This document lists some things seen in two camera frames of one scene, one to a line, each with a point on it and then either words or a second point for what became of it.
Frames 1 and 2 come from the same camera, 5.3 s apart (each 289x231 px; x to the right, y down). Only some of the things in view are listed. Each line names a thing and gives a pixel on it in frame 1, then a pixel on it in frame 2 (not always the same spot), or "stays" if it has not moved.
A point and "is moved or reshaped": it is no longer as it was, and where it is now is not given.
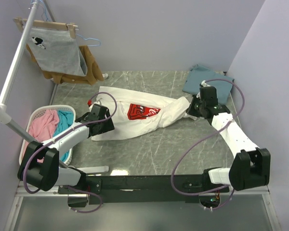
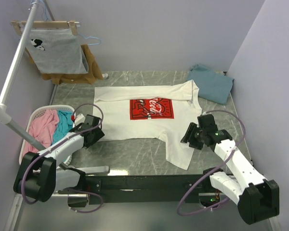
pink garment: (43, 129) stays
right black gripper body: (195, 109) to (194, 136)
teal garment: (64, 119) stays
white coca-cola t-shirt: (136, 110) is moved or reshaped
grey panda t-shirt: (55, 50) stays
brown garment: (94, 71) stays
